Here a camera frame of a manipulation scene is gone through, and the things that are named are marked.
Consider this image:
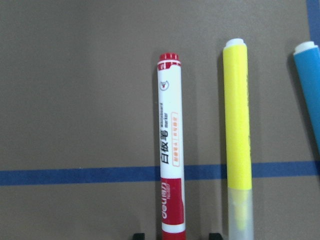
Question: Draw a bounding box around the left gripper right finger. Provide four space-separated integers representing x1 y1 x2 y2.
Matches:
208 232 223 240

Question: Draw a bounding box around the red white whiteboard marker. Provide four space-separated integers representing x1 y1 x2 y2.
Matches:
157 52 186 240

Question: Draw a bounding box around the blue highlighter pen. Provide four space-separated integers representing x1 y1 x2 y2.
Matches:
293 41 320 150

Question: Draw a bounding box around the yellow highlighter pen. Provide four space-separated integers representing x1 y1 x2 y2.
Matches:
222 38 254 240

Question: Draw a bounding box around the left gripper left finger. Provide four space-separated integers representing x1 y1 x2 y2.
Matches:
132 232 145 240

